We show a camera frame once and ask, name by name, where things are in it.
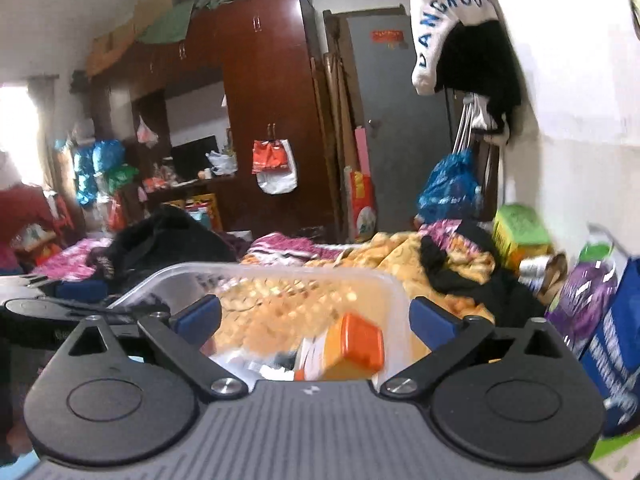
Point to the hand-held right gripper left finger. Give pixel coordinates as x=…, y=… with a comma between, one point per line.
x=200, y=320

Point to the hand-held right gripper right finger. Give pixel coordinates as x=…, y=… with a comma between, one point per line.
x=430, y=325

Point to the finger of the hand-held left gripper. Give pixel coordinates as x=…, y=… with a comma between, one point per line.
x=82, y=291
x=60, y=309

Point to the white plastic basket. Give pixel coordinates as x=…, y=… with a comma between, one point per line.
x=250, y=305

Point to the orange box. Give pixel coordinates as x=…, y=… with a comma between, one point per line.
x=360, y=340

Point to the yellow patterned blanket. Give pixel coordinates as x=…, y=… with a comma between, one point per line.
x=390, y=255

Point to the black clothes pile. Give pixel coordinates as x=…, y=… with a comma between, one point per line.
x=165, y=240

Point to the pink floral blanket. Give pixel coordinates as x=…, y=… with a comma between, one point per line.
x=280, y=247

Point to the green plastic bag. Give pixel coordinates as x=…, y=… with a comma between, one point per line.
x=122, y=177

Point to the silver foil bag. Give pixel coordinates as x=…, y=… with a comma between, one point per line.
x=540, y=270

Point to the blue plastic bag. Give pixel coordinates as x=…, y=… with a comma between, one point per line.
x=100, y=160
x=450, y=185

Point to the green box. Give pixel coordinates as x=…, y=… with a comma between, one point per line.
x=520, y=225

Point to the red yellow sack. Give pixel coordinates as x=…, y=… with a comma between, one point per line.
x=362, y=205

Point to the purple bag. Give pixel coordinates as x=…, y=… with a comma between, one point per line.
x=585, y=295

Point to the black monitor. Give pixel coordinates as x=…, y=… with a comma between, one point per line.
x=192, y=157

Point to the white red hanging bag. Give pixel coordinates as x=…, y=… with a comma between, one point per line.
x=146, y=134

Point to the orange white plastic bag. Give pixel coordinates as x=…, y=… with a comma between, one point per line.
x=267, y=155

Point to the white green bag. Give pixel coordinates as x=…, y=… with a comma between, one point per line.
x=595, y=247

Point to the pink board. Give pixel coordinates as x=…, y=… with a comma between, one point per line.
x=362, y=152

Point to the blue tote bag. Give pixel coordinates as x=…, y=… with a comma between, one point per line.
x=620, y=340

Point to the white metal rack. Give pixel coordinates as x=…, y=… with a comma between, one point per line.
x=465, y=120

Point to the grey door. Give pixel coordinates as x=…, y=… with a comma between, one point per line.
x=395, y=110

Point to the wooden boards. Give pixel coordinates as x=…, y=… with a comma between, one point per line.
x=335, y=110

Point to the dark red wooden wardrobe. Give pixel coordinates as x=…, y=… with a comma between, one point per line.
x=280, y=85

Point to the black hanging garment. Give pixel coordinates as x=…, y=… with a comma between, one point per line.
x=480, y=60

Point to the green cloth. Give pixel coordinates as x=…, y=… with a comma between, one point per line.
x=165, y=25

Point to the white lettered hoodie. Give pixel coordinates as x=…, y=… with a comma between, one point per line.
x=435, y=10

